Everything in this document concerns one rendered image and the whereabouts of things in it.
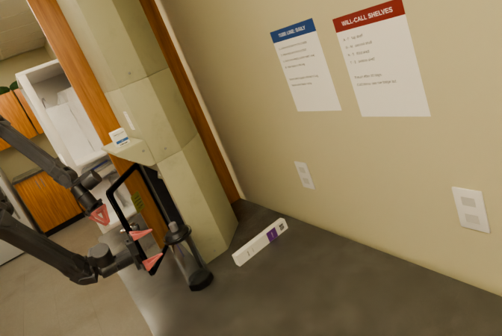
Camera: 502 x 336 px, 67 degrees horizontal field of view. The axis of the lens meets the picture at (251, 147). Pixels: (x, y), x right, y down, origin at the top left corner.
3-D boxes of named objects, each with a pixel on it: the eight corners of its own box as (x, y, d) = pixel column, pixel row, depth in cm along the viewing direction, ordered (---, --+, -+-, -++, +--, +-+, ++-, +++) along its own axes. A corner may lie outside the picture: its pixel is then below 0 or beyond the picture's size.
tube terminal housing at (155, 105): (221, 214, 194) (155, 71, 172) (254, 231, 166) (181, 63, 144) (178, 242, 183) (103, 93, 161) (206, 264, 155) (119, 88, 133)
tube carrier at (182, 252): (208, 266, 151) (186, 221, 145) (217, 278, 141) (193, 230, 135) (184, 281, 148) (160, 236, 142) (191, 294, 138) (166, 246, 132)
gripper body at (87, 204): (99, 207, 165) (88, 194, 165) (103, 201, 157) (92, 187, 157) (87, 216, 161) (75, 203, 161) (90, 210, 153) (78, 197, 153)
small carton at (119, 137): (127, 141, 150) (120, 128, 148) (130, 142, 146) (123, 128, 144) (115, 147, 148) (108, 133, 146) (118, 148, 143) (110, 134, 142)
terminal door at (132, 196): (174, 235, 180) (136, 160, 169) (153, 277, 151) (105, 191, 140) (172, 235, 180) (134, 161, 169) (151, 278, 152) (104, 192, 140)
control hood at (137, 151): (135, 155, 170) (125, 135, 167) (156, 163, 142) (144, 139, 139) (110, 168, 165) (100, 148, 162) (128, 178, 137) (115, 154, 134)
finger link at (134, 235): (152, 225, 132) (125, 238, 128) (160, 243, 133) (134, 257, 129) (148, 222, 138) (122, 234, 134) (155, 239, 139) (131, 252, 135)
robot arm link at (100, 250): (83, 263, 132) (80, 286, 126) (72, 243, 125) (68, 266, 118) (118, 257, 134) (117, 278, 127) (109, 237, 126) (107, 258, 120)
